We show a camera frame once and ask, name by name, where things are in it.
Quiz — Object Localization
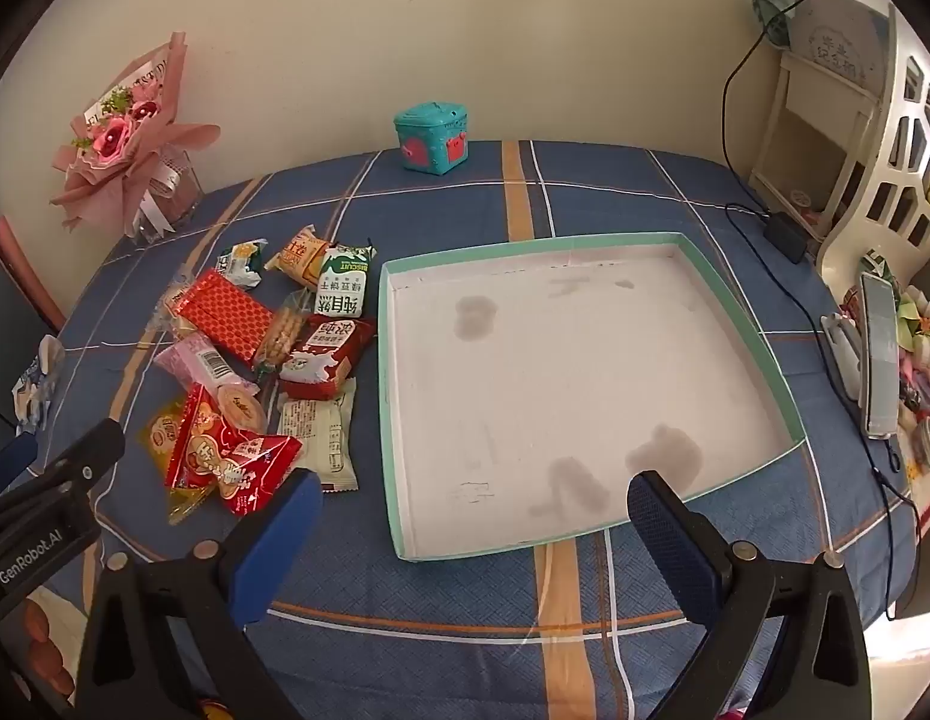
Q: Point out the person's left hand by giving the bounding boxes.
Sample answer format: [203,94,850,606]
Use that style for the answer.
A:
[22,604,76,698]

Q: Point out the clear packet pale cake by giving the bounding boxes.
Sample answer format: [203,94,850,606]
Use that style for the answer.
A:
[146,274,203,338]

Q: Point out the white green biscuit packet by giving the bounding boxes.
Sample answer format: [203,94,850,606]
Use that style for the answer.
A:
[313,242,377,318]

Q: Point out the orange bread packet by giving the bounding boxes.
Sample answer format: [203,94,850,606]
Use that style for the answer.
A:
[264,223,338,290]

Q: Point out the red cartoon snack packet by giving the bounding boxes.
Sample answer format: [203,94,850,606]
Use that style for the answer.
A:
[165,384,305,517]

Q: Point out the pale blue printed box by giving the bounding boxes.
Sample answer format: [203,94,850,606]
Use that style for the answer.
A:
[780,0,890,87]

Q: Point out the clear cookie packet green ends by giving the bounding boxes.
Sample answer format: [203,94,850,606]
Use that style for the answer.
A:
[253,292,316,380]

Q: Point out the pink snack packet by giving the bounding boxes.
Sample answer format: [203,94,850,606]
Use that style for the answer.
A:
[151,334,245,398]

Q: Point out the blue plaid tablecloth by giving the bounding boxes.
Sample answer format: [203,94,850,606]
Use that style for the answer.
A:
[15,139,923,720]

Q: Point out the clear round cookie packet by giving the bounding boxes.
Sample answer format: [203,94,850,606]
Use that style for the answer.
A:
[214,382,269,436]

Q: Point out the blue white crumpled packet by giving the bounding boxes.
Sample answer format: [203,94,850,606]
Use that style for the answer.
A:
[11,335,67,436]

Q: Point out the white cut-out rack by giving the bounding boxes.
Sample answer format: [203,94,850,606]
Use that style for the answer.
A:
[817,4,930,293]

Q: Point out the yellow snack packet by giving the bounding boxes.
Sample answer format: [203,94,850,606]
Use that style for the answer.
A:
[139,397,218,526]

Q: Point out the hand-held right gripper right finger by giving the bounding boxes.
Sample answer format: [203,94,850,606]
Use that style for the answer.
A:
[626,470,875,720]

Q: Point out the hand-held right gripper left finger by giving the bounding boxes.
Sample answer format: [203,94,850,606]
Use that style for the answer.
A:
[75,467,325,720]

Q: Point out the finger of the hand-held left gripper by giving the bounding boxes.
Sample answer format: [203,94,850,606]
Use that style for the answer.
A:
[0,433,40,496]
[0,418,127,520]

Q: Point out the white phone stand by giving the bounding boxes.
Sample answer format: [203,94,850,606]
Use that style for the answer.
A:
[820,311,867,402]

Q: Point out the green cracker packet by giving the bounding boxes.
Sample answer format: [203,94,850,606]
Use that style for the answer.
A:
[212,238,269,290]

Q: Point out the black cable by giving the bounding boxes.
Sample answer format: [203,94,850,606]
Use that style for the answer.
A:
[721,0,848,222]

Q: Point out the red patterned packet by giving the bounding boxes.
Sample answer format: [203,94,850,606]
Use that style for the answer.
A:
[170,268,275,362]

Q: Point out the black power adapter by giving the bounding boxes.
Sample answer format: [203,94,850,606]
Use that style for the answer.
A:
[763,211,811,265]

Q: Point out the clear glass vase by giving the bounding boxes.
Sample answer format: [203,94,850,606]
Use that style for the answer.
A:
[131,150,205,245]

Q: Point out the white cardboard tray green rim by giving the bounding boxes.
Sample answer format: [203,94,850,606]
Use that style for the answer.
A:
[376,231,809,563]

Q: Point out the teal toy box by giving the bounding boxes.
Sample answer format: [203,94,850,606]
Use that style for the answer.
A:
[394,101,470,175]

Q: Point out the dark red milk biscuit packet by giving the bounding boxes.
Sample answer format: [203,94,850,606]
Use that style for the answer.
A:
[277,315,377,400]

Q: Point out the pink flower bouquet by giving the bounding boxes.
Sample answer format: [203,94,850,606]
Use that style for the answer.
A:
[49,31,222,237]

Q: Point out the beige snack packet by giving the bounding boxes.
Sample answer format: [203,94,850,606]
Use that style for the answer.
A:
[274,379,359,494]

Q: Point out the smartphone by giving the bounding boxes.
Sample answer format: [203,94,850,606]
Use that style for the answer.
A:
[859,272,902,440]

